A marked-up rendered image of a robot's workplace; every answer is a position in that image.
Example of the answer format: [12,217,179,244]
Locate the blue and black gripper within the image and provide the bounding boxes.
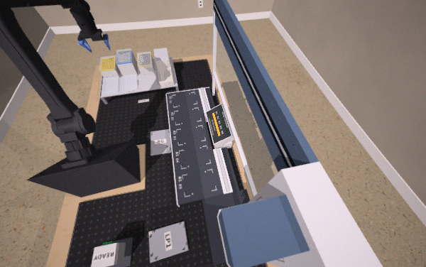
[78,21,110,52]

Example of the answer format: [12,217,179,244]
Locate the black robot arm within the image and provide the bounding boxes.
[0,0,103,169]

